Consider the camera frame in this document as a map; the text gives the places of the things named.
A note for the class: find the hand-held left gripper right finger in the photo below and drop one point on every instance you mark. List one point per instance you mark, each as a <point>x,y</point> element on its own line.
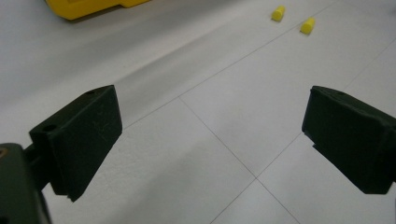
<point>348,137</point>

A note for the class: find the yellow plastic block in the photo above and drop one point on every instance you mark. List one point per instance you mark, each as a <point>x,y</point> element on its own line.
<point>90,6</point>

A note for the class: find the small yellow plastic peg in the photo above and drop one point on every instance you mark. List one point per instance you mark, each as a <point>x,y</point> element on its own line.
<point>307,25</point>
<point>278,13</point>

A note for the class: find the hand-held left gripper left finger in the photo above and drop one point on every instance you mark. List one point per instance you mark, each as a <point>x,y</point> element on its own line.
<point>82,137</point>

